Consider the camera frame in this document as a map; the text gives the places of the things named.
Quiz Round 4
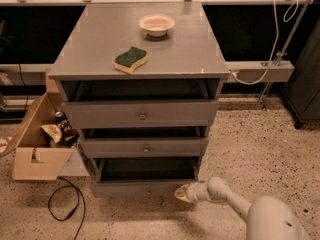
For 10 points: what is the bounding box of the grey bottom drawer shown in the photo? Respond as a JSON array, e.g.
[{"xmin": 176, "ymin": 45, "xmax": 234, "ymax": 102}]
[{"xmin": 90, "ymin": 156, "xmax": 201, "ymax": 198}]

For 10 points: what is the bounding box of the grey drawer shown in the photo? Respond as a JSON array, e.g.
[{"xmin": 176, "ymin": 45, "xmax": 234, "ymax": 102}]
[
  {"xmin": 63, "ymin": 79, "xmax": 218, "ymax": 129},
  {"xmin": 90, "ymin": 156, "xmax": 201, "ymax": 198},
  {"xmin": 80, "ymin": 126, "xmax": 208, "ymax": 158}
]

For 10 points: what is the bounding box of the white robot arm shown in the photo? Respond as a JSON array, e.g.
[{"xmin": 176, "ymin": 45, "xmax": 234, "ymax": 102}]
[{"xmin": 175, "ymin": 177, "xmax": 311, "ymax": 240}]

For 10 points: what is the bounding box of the grey middle drawer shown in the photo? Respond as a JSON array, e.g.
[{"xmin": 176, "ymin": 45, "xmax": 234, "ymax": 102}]
[{"xmin": 80, "ymin": 126, "xmax": 208, "ymax": 158}]

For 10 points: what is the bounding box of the grey top drawer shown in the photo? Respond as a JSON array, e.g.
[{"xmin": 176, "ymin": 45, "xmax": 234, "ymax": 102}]
[{"xmin": 63, "ymin": 79, "xmax": 218, "ymax": 129}]

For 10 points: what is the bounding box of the grey drawer cabinet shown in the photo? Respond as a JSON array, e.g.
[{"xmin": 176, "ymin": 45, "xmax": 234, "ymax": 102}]
[{"xmin": 48, "ymin": 1, "xmax": 230, "ymax": 178}]

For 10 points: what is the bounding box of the crumpled trash in box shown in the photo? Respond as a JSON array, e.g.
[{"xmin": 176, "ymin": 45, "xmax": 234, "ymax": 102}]
[{"xmin": 41, "ymin": 111, "xmax": 79, "ymax": 148}]

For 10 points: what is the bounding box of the green yellow sponge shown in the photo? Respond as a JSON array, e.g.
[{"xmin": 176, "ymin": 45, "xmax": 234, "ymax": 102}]
[{"xmin": 114, "ymin": 46, "xmax": 147, "ymax": 74}]

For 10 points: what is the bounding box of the open cardboard box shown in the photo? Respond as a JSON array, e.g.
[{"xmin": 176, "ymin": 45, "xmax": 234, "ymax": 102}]
[{"xmin": 3, "ymin": 68, "xmax": 73, "ymax": 181}]

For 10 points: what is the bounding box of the dark cabinet at right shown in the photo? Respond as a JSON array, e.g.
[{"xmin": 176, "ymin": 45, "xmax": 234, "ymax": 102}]
[{"xmin": 283, "ymin": 20, "xmax": 320, "ymax": 129}]

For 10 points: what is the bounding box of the metal stand pole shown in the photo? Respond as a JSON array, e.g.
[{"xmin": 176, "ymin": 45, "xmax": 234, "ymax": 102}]
[{"xmin": 258, "ymin": 0, "xmax": 313, "ymax": 111}]

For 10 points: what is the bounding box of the white bowl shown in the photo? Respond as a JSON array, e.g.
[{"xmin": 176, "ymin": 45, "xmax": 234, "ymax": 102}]
[{"xmin": 139, "ymin": 14, "xmax": 175, "ymax": 37}]

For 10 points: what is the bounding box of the black floor cable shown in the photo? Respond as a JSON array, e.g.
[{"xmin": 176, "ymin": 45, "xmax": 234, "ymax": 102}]
[{"xmin": 47, "ymin": 176, "xmax": 87, "ymax": 240}]

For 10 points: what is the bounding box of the grey wall cable duct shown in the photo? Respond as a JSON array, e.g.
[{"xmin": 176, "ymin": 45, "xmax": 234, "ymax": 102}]
[{"xmin": 226, "ymin": 61, "xmax": 294, "ymax": 83}]

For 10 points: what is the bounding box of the white hanging cable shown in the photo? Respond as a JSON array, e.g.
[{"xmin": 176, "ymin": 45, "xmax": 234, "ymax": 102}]
[{"xmin": 229, "ymin": 0, "xmax": 300, "ymax": 86}]

